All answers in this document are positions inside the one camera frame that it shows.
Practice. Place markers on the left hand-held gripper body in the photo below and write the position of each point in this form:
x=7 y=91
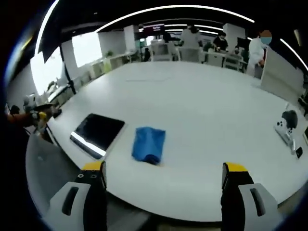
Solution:
x=29 y=102

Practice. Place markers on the grey chair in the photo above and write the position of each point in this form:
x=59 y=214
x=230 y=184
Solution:
x=48 y=168

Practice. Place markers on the white device with black knob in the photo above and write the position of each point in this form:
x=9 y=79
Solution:
x=287 y=127

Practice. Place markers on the blue cleaning cloth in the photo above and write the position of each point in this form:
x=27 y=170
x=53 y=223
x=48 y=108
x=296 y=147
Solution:
x=148 y=144

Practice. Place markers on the wall screen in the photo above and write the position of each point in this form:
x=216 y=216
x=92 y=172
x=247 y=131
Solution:
x=154 y=29

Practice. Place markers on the small black flat object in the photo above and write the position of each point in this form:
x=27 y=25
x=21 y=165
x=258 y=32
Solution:
x=299 y=152

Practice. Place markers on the beige partition cabinet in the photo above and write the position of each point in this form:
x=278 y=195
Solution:
x=281 y=72

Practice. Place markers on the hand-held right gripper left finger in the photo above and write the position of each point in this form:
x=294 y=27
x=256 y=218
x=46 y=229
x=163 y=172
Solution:
x=72 y=207

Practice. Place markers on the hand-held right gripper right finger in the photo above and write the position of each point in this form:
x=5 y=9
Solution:
x=250 y=207

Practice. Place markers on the black hanging panel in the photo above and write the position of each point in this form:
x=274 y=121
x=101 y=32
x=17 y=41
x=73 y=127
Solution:
x=51 y=49

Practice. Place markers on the white office chair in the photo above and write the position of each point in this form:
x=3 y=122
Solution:
x=161 y=51
x=231 y=62
x=190 y=55

